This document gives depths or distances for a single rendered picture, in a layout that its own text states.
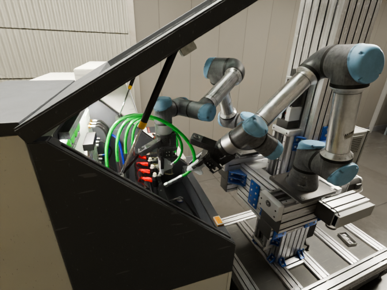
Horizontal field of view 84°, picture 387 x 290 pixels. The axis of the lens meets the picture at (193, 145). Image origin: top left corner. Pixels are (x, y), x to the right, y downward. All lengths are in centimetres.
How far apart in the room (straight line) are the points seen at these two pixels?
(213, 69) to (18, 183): 96
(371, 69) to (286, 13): 300
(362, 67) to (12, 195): 102
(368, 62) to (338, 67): 8
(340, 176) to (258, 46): 276
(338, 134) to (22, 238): 106
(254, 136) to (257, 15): 291
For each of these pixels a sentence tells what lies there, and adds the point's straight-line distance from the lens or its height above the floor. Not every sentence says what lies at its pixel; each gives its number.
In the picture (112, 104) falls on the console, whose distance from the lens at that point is 126.
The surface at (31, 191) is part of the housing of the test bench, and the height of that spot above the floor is 133.
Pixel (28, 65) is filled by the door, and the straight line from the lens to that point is 283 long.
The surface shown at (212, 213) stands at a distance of 105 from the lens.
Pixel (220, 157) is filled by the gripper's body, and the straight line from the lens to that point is 81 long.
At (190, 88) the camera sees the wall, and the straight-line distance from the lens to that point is 305.
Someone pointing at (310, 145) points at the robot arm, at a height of 127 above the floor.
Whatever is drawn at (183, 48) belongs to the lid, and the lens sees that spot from 55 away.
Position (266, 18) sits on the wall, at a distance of 360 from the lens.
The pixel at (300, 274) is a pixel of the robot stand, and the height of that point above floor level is 21.
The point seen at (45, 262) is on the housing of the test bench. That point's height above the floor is 109.
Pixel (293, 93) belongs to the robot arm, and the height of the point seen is 150.
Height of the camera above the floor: 165
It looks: 24 degrees down
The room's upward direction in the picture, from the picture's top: 1 degrees clockwise
